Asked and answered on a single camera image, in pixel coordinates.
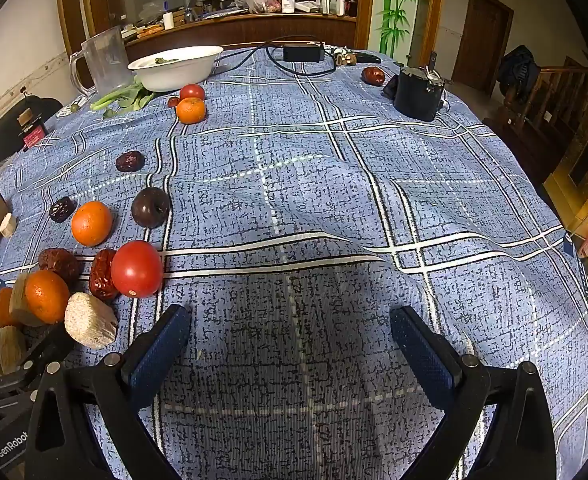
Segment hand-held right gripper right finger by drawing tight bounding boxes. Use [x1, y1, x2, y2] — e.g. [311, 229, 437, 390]
[389, 306, 558, 480]

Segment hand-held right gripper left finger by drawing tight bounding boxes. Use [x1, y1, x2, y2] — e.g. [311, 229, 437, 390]
[24, 304, 193, 480]

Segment large red tomato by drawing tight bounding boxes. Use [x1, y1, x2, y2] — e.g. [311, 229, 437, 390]
[110, 240, 165, 299]

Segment dark purple plum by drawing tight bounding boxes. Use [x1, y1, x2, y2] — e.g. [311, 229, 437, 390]
[131, 187, 171, 229]

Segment red box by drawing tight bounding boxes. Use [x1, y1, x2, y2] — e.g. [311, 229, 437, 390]
[21, 127, 50, 150]

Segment blue plaid tablecloth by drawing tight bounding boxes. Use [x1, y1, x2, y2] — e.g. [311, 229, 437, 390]
[0, 45, 588, 480]

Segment black sofa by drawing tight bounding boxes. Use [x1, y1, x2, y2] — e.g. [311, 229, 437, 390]
[0, 94, 65, 171]

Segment black cylindrical container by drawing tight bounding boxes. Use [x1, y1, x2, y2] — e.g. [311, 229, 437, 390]
[393, 66, 446, 122]

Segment green leafy vegetables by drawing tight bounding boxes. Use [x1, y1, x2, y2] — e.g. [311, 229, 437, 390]
[90, 76, 157, 120]

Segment black metal clip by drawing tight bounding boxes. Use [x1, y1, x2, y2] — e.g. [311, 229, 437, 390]
[406, 51, 454, 92]

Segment white bowl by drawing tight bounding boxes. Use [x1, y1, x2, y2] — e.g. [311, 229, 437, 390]
[127, 45, 224, 92]

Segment wooden stair railing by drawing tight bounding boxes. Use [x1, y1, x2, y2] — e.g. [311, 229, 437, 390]
[484, 57, 588, 181]

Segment clear plastic pitcher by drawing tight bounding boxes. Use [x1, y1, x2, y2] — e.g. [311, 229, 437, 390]
[69, 25, 130, 97]

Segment dark jacket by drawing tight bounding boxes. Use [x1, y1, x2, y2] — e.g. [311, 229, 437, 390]
[499, 45, 542, 103]

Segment wooden door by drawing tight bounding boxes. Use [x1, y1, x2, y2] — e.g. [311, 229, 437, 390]
[451, 0, 515, 96]

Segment wooden glass cabinet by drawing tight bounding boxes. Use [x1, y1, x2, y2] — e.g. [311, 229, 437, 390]
[56, 0, 377, 61]

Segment black power adapter with cable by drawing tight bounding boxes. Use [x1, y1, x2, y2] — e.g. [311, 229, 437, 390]
[214, 40, 340, 77]

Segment green bamboo wall decal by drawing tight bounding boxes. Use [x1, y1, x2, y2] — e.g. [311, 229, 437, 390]
[379, 0, 417, 56]

